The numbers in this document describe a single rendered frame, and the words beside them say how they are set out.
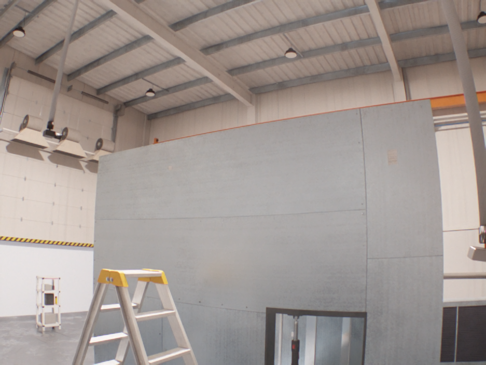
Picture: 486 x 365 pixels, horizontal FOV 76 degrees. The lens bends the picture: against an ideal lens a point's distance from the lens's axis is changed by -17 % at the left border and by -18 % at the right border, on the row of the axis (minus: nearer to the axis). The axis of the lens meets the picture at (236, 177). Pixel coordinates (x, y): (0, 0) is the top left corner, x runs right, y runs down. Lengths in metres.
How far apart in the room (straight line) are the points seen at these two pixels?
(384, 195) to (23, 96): 11.32
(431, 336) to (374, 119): 1.16
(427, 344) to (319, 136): 1.25
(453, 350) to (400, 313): 4.72
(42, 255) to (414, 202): 11.36
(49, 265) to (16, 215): 2.04
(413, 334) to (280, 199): 1.04
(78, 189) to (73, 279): 3.09
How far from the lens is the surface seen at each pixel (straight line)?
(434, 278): 1.88
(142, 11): 9.25
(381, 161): 1.94
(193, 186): 2.42
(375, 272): 1.90
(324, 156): 2.02
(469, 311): 6.50
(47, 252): 12.31
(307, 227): 2.00
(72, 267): 12.87
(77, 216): 12.67
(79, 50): 11.80
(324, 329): 5.74
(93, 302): 2.06
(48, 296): 10.24
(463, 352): 6.63
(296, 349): 2.12
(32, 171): 11.89
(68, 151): 11.73
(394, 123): 1.98
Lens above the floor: 2.46
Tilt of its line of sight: 11 degrees up
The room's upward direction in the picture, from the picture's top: 1 degrees clockwise
